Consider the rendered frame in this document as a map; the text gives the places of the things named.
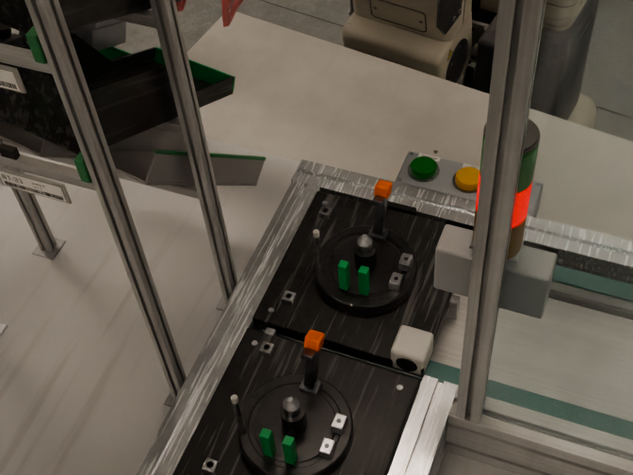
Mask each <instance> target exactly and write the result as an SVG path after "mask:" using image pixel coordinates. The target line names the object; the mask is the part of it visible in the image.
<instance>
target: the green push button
mask: <svg viewBox="0 0 633 475"><path fill-rule="evenodd" d="M436 172H437V164H436V162H435V160H433V159H432V158H430V157H427V156H420V157H417V158H415V159H414V160H413V161H412V163H411V174H412V175H413V176H414V177H415V178H418V179H423V180H425V179H430V178H432V177H433V176H434V175H435V174H436Z"/></svg>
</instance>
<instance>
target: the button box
mask: <svg viewBox="0 0 633 475"><path fill-rule="evenodd" d="M420 156H427V157H430V158H432V159H433V160H435V162H436V164H437V172H436V174H435V175H434V176H433V177H432V178H430V179H425V180H423V179H418V178H415V177H414V176H413V175H412V174H411V163H412V161H413V160H414V159H415V158H417V157H420ZM464 167H472V168H476V169H478V170H479V167H478V166H474V165H469V164H465V163H460V162H456V161H452V160H447V159H443V158H441V157H437V156H430V155H425V154H421V153H416V152H412V151H409V152H408V154H407V155H406V158H405V160H404V162H403V164H402V166H401V169H400V171H399V173H398V177H397V179H396V181H395V182H397V183H400V184H405V185H409V186H413V187H417V188H423V189H427V190H431V191H435V192H439V193H444V194H447V195H451V196H455V197H459V198H463V199H466V200H470V201H474V202H476V201H477V193H478V189H474V190H464V189H461V188H459V187H458V186H457V184H456V182H455V177H456V173H457V171H458V170H459V169H461V168H464Z"/></svg>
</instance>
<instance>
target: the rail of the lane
mask: <svg viewBox="0 0 633 475"><path fill-rule="evenodd" d="M292 180H293V181H297V182H301V183H304V186H305V187H308V185H312V186H316V187H320V191H321V192H325V193H329V194H332V195H336V196H340V197H344V198H348V199H351V200H354V201H358V202H362V203H366V204H370V205H373V204H372V200H373V198H374V197H375V196H374V190H375V185H376V184H377V183H378V181H379V180H384V181H388V182H391V183H392V184H393V185H392V192H391V194H390V196H389V197H388V202H387V208H388V209H392V210H396V211H399V212H403V213H407V214H411V215H415V216H418V217H422V218H426V219H430V220H434V221H440V222H443V223H446V220H449V221H455V222H459V223H463V224H467V225H471V226H474V220H475V211H476V202H474V201H470V200H466V199H463V198H459V197H455V196H451V195H447V194H444V193H439V192H435V191H431V190H427V189H423V188H417V187H413V186H409V185H405V184H400V183H397V182H393V181H389V180H385V179H381V178H378V177H374V176H370V175H366V174H361V173H358V172H351V171H347V170H343V169H339V168H335V167H332V166H328V165H323V164H319V163H316V162H312V161H308V160H304V159H302V160H301V162H300V165H299V166H298V168H297V169H296V171H295V173H294V175H293V177H292V179H291V182H292Z"/></svg>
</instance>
